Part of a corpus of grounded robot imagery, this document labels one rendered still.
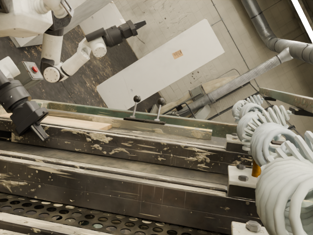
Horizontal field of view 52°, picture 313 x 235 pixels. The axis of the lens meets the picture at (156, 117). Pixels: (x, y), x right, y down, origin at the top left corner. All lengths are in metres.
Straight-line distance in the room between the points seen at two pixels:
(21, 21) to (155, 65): 3.88
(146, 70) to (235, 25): 4.84
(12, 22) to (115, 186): 0.88
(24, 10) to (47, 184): 0.81
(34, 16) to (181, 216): 1.02
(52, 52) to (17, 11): 0.37
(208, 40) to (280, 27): 4.91
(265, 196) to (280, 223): 0.03
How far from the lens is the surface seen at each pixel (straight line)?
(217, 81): 7.23
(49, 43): 1.63
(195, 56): 5.04
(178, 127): 1.48
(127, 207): 0.63
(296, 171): 0.29
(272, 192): 0.27
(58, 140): 1.09
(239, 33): 9.51
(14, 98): 1.07
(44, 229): 0.44
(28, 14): 1.36
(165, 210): 0.62
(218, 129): 1.71
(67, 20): 1.61
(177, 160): 0.98
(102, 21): 6.41
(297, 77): 10.00
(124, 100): 5.26
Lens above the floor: 1.83
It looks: 13 degrees down
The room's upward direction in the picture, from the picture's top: 60 degrees clockwise
